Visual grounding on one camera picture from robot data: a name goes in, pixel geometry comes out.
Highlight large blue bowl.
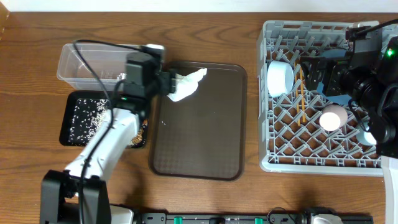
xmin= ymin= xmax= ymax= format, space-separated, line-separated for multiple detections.
xmin=317 ymin=49 xmax=351 ymax=105

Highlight small light blue bowl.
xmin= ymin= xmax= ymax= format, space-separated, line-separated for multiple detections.
xmin=267 ymin=61 xmax=294 ymax=98

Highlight aluminium foil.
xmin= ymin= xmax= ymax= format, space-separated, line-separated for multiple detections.
xmin=117 ymin=73 xmax=126 ymax=80

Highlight brown shiitake mushroom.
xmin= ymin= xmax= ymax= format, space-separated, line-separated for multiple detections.
xmin=131 ymin=128 xmax=144 ymax=147

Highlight white rice grains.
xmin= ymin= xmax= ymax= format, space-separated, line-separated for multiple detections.
xmin=67 ymin=98 xmax=108 ymax=146

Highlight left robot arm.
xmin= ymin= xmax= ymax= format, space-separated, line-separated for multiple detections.
xmin=40 ymin=44 xmax=176 ymax=223

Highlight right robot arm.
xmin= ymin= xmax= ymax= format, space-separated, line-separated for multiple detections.
xmin=299 ymin=19 xmax=397 ymax=223

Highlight grey dishwasher rack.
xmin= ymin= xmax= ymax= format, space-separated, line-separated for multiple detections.
xmin=257 ymin=21 xmax=397 ymax=176

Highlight black waste tray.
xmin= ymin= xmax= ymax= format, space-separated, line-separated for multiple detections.
xmin=58 ymin=90 xmax=149 ymax=149

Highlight pink cup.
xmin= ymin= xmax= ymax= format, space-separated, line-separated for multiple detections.
xmin=319 ymin=105 xmax=348 ymax=131

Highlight brown plastic tray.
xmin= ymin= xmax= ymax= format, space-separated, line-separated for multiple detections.
xmin=149 ymin=61 xmax=247 ymax=181

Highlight light blue cup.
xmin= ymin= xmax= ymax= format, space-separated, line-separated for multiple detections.
xmin=356 ymin=125 xmax=377 ymax=146

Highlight clear plastic bin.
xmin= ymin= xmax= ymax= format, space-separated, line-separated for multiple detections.
xmin=57 ymin=43 xmax=159 ymax=95

